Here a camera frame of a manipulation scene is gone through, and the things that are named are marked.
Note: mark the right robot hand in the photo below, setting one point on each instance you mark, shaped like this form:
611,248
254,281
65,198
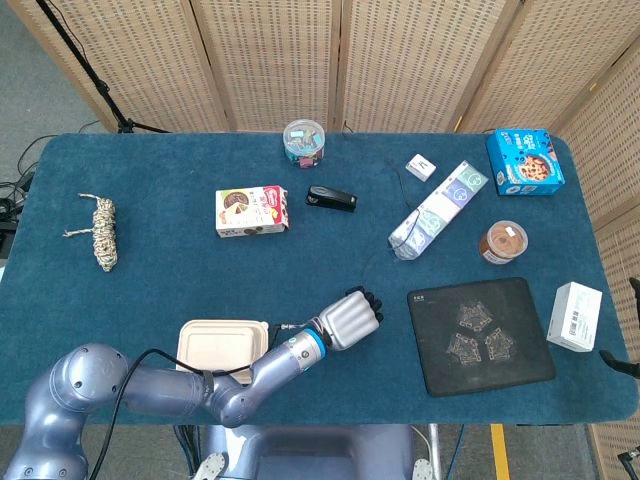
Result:
622,365

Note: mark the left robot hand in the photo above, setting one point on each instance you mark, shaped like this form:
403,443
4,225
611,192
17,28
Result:
347,320

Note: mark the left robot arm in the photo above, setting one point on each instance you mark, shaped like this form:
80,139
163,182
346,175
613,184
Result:
160,395

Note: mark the black mouse pad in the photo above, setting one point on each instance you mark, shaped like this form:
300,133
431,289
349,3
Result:
480,335

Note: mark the white carton box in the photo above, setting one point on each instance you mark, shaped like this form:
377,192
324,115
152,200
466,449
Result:
575,317

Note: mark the black stapler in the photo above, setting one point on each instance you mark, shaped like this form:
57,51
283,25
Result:
332,198

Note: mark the beige takeaway container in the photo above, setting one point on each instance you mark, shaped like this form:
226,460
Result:
220,345

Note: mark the grey robot torso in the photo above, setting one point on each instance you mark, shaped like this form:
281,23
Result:
310,450

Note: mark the white cookie box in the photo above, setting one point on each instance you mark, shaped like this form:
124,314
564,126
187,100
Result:
245,210

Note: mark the plastic-wrapped tissue packs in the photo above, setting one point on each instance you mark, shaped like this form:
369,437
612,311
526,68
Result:
445,205

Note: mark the blue table cloth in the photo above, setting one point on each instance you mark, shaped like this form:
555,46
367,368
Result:
200,280

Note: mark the metal table leg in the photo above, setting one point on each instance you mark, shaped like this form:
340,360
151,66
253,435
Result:
436,450

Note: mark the small white staples box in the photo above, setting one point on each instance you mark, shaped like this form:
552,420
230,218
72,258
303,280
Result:
421,167

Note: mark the clear jar of rubber bands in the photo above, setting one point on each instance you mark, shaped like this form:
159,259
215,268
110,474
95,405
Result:
504,242

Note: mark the clear jar of binder clips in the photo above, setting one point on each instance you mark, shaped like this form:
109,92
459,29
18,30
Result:
304,142

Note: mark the blue cookie box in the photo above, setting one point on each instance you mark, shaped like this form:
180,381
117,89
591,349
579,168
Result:
525,162

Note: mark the wicker folding screen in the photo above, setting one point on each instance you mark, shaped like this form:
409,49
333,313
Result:
270,60

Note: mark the black tripod stand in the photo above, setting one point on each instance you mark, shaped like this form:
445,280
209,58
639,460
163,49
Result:
95,82

